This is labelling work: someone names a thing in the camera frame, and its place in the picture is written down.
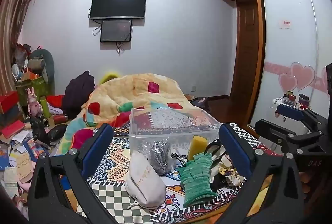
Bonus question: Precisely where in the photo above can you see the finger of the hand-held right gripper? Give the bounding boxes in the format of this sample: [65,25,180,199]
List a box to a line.
[254,119,306,152]
[276,104,328,133]

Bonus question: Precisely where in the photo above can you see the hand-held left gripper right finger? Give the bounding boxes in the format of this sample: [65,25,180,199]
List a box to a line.
[215,122,306,224]

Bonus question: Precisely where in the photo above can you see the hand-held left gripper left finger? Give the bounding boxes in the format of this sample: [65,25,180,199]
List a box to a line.
[27,123,115,224]

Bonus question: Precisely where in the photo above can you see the green knitted glove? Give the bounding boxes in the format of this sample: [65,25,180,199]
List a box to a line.
[177,153,218,208]

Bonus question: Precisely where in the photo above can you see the white drawstring pouch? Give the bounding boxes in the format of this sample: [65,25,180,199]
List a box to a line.
[125,150,167,210]

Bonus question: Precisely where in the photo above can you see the grey knitted cloth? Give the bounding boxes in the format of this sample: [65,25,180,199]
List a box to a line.
[148,140,172,176]

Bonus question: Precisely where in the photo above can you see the clear plastic storage box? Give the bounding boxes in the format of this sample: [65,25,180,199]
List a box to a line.
[129,107,223,176]

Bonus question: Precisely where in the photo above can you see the white appliance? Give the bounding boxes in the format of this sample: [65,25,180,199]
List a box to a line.
[270,96,287,121]

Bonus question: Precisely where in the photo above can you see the patterned bed sheet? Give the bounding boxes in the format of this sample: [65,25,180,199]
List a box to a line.
[76,110,284,224]

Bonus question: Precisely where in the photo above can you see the floral printed cloth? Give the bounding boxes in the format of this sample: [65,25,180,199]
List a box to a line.
[211,154,246,192]

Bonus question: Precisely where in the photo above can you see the yellow sponge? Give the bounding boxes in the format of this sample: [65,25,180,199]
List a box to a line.
[187,136,207,159]

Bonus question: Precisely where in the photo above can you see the pink heart stickers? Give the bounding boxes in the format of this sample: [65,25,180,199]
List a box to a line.
[278,61,316,92]

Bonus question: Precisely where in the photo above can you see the black plastic bag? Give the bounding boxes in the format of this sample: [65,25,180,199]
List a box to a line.
[29,115,68,147]

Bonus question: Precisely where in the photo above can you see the red thermos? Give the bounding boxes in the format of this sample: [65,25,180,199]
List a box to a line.
[53,114,68,125]

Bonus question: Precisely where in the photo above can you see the black backpack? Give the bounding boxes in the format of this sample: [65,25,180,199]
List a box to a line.
[189,96,211,111]

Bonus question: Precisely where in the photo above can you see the dark purple jacket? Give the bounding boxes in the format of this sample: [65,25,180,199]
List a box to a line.
[62,71,95,120]

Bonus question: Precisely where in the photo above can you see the red cloth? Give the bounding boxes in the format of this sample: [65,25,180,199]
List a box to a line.
[46,94,65,111]

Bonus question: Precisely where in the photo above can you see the green bottle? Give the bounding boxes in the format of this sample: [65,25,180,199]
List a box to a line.
[39,96,52,119]

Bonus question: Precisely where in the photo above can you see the yellow patchwork fleece blanket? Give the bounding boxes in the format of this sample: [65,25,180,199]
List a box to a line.
[57,73,209,156]

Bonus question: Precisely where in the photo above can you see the yellow-green pillow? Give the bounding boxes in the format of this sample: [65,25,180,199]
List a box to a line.
[98,72,122,86]

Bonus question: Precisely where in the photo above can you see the frosted sliding wardrobe door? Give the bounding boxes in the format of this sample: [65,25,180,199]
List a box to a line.
[248,0,332,137]

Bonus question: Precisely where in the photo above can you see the pink rabbit toy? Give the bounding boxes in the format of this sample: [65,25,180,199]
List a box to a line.
[27,87,42,116]

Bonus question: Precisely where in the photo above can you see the pile of papers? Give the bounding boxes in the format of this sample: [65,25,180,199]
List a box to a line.
[0,130,51,200]

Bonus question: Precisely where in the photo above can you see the red book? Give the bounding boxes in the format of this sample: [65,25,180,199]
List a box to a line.
[1,120,26,138]

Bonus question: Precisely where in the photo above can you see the green gift bag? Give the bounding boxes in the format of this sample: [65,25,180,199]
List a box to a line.
[15,75,49,108]

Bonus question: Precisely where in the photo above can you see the grey-green cushion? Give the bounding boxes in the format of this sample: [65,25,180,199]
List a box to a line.
[29,49,55,96]

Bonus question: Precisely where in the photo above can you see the red box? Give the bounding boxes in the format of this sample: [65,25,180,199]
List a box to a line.
[0,91,21,115]

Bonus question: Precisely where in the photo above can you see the brown striped curtain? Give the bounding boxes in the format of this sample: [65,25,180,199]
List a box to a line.
[0,0,42,96]

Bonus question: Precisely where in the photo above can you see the black and white striped cord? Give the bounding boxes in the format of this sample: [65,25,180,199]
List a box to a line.
[171,153,190,165]

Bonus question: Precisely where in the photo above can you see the small black wall monitor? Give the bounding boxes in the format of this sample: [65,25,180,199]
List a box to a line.
[100,20,133,43]

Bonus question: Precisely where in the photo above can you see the black wall television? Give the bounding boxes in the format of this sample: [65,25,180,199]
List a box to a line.
[89,0,147,21]

